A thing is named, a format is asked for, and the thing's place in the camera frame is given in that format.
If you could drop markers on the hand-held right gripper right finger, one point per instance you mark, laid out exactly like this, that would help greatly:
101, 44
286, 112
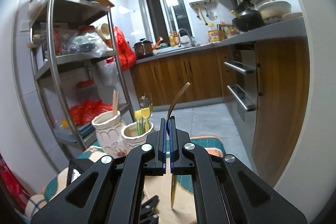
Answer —
172, 145

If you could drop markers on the printed blanket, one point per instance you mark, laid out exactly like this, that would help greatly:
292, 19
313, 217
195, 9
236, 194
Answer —
207, 142

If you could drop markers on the bamboo strainer ladle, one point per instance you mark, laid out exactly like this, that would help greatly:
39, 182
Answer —
103, 31

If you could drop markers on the metal shelf rack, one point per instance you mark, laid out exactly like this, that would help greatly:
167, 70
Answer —
78, 57

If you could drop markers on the hanging red plastic bag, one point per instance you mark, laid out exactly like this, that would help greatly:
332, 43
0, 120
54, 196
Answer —
124, 53

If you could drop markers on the grey kitchen countertop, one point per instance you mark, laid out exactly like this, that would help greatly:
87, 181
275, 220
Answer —
262, 35

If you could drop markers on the black wok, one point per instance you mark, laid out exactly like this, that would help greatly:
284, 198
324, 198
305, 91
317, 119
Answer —
248, 22

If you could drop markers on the red lid plastic container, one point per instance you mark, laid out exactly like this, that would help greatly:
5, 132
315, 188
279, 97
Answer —
85, 84

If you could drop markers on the yellow green plastic fork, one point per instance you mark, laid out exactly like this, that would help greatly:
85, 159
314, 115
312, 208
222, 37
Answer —
147, 111
138, 113

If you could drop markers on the hanging white plastic bag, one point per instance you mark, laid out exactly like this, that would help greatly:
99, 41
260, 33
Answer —
110, 71

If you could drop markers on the yellow oil bottle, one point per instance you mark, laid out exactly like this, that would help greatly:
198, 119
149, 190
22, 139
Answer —
214, 35

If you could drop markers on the crumpled red plastic bag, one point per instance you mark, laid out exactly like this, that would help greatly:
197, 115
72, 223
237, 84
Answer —
89, 111

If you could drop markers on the dark red rice cooker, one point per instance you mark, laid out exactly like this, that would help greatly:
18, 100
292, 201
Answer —
143, 48

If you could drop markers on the metal faucet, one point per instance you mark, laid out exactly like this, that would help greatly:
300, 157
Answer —
193, 39

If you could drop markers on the steel built-in oven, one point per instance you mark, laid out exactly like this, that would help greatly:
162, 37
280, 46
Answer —
245, 87

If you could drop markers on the yellow cap plastic bottle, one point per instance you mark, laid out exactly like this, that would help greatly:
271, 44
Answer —
64, 123

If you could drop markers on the clear bag with dark contents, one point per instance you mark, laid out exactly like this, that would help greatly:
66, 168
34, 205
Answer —
86, 44

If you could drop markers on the wooden base cabinets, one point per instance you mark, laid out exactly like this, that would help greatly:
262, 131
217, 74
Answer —
278, 108

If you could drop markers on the gold spoon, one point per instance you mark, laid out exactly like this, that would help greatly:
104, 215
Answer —
172, 187

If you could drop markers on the white lidded pot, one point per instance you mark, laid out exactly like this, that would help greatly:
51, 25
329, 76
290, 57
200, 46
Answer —
274, 11

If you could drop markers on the blue white checked cloth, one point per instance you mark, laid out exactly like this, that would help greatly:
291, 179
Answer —
35, 204

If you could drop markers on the cream scalloped ceramic jar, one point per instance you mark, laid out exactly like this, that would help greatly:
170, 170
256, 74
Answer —
128, 144
105, 132

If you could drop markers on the amber bottles by sink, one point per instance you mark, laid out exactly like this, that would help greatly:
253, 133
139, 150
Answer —
174, 39

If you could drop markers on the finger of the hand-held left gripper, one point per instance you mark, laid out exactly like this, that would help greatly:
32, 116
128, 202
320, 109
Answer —
149, 205
151, 218

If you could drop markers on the kitchen window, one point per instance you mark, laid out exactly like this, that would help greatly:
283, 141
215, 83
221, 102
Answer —
168, 16

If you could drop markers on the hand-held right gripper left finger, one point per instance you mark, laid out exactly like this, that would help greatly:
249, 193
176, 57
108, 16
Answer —
162, 145

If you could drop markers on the small condiment bottles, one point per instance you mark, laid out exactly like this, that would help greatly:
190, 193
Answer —
227, 31

